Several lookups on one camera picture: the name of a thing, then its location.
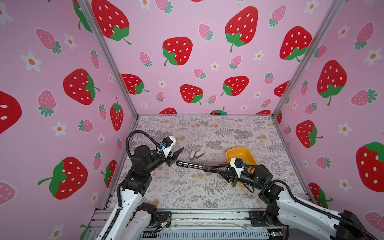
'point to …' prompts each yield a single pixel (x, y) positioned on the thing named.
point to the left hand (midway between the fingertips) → (177, 143)
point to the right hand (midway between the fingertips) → (219, 167)
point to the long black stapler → (224, 168)
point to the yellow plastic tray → (243, 153)
